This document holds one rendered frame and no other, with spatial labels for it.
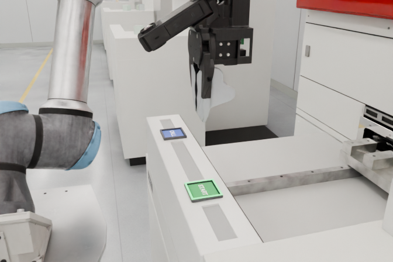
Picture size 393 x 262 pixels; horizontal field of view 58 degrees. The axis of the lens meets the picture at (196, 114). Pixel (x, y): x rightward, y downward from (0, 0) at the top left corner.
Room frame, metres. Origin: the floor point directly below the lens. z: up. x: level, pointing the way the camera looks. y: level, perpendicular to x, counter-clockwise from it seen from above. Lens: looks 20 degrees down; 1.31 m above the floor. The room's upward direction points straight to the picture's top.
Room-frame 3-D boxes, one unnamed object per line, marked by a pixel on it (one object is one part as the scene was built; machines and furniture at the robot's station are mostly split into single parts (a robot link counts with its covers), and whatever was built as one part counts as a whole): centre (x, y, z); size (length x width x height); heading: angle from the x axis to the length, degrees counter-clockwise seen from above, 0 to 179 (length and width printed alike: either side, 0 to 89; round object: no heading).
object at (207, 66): (0.52, -0.01, 1.19); 0.05 x 0.02 x 0.09; 15
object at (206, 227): (0.66, 0.02, 0.89); 0.55 x 0.09 x 0.14; 15
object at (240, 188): (0.80, -0.26, 0.84); 0.50 x 0.02 x 0.03; 105
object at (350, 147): (0.87, -0.44, 0.89); 0.08 x 0.03 x 0.03; 105
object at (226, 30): (0.55, -0.03, 1.25); 0.09 x 0.08 x 0.12; 105
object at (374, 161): (0.79, -0.46, 0.89); 0.08 x 0.03 x 0.03; 105
